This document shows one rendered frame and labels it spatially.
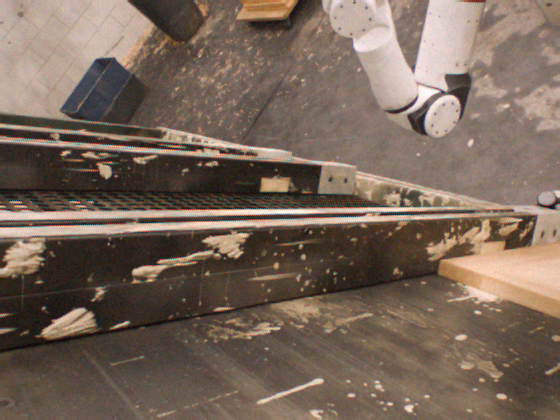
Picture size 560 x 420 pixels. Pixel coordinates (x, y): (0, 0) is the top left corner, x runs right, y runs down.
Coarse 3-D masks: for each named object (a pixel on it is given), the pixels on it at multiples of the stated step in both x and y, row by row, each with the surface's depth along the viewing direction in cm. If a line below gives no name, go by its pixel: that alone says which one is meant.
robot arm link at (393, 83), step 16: (368, 64) 79; (384, 64) 78; (400, 64) 80; (384, 80) 81; (400, 80) 81; (384, 96) 83; (400, 96) 83; (416, 96) 85; (432, 96) 84; (400, 112) 86; (416, 112) 85; (416, 128) 86
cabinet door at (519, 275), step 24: (456, 264) 60; (480, 264) 62; (504, 264) 64; (528, 264) 66; (552, 264) 69; (480, 288) 57; (504, 288) 55; (528, 288) 54; (552, 288) 55; (552, 312) 51
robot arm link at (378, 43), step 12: (384, 0) 77; (384, 12) 78; (384, 24) 78; (372, 36) 79; (384, 36) 77; (360, 48) 78; (372, 48) 77; (384, 48) 77; (360, 60) 80; (372, 60) 78
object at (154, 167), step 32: (0, 160) 70; (32, 160) 73; (64, 160) 76; (96, 160) 79; (128, 160) 83; (160, 160) 87; (192, 160) 91; (224, 160) 96; (256, 160) 101; (288, 160) 112; (256, 192) 103; (288, 192) 110; (320, 192) 116; (352, 192) 123
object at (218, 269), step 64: (0, 256) 28; (64, 256) 30; (128, 256) 33; (192, 256) 37; (256, 256) 41; (320, 256) 46; (384, 256) 53; (448, 256) 62; (0, 320) 29; (64, 320) 31; (128, 320) 34
